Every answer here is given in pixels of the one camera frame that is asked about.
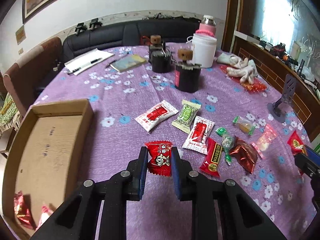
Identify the wooden sideboard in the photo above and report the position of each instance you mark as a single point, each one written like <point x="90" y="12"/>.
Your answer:
<point x="305" y="103"/>

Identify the green white pastry packet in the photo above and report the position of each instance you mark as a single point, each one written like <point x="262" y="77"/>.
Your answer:
<point x="186" y="116"/>

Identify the pink thermos bottle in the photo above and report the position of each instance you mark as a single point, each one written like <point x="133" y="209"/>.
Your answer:
<point x="207" y="26"/>

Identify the red plastic bag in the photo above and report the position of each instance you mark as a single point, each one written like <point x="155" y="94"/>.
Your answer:
<point x="245" y="77"/>

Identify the green floral blanket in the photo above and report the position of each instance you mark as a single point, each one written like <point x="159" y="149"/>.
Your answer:
<point x="10" y="116"/>

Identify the white red snack sachet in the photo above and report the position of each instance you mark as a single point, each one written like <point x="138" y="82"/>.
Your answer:
<point x="157" y="114"/>

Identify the left black device on sofa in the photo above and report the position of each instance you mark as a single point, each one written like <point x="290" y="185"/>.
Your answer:
<point x="79" y="28"/>

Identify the grey phone stand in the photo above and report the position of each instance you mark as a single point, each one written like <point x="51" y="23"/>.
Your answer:
<point x="286" y="98"/>

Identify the black device on sofa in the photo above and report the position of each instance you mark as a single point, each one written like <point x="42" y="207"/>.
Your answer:
<point x="79" y="28"/>
<point x="94" y="23"/>

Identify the white paper stack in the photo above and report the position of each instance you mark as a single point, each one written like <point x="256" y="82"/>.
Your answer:
<point x="86" y="58"/>

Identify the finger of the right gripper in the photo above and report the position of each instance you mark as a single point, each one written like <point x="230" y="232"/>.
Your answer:
<point x="312" y="155"/>

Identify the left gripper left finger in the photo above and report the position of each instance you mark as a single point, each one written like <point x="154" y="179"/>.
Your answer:
<point x="98" y="210"/>

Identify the wall plaque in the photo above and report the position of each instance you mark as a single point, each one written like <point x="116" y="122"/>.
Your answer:
<point x="20" y="35"/>

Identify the brown armchair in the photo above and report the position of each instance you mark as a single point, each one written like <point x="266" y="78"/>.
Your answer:
<point x="28" y="71"/>

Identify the cardboard tray box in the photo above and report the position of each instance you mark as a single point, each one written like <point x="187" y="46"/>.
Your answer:
<point x="44" y="159"/>

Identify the white work gloves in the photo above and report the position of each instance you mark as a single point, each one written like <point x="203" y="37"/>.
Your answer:
<point x="236" y="62"/>

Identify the black tea canister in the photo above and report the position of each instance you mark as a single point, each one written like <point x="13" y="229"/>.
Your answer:
<point x="156" y="43"/>
<point x="161" y="61"/>
<point x="187" y="74"/>

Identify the red gold bar packet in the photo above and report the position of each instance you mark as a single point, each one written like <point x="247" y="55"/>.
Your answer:
<point x="211" y="161"/>

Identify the small notebook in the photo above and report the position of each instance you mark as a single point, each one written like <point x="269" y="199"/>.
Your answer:
<point x="127" y="63"/>

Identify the wooden stool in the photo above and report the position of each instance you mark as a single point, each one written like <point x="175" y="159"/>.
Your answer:
<point x="6" y="140"/>

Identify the rear black tea canister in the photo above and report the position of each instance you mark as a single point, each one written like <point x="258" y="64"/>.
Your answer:
<point x="156" y="43"/>

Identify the middle black tea canister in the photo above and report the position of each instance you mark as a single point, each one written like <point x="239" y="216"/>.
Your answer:
<point x="161" y="61"/>

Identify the red round-logo candy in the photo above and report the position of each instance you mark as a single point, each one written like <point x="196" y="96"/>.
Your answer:
<point x="296" y="144"/>

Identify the long pink candy packet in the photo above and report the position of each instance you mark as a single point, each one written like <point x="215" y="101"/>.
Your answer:
<point x="46" y="212"/>

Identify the right black device on sofa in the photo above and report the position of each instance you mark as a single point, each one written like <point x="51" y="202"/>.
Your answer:
<point x="94" y="23"/>

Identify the red bag on sofa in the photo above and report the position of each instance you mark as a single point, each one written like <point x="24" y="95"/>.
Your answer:
<point x="145" y="41"/>

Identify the dark red foil candy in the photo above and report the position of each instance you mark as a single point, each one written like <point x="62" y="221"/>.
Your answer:
<point x="22" y="211"/>

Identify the dark red foil packet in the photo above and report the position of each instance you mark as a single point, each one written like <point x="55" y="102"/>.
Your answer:
<point x="245" y="154"/>

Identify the black leather sofa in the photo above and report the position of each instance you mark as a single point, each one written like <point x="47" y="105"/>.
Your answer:
<point x="175" y="29"/>

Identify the red monkey candy packet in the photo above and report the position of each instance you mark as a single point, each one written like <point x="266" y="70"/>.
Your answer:
<point x="160" y="153"/>

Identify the small pink candy packet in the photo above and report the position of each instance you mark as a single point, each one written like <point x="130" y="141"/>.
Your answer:
<point x="263" y="142"/>

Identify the clear green-edged snack bag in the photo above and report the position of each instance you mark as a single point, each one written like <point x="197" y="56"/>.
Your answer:
<point x="244" y="125"/>

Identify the black pen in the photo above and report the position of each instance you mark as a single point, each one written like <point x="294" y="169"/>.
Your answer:
<point x="79" y="68"/>

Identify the front black tea canister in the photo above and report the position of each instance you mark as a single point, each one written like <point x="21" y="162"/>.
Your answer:
<point x="187" y="74"/>

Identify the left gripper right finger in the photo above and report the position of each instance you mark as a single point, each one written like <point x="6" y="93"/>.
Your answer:
<point x="220" y="210"/>

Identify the green twisted wrapper candy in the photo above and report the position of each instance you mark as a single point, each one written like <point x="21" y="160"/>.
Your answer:
<point x="227" y="143"/>

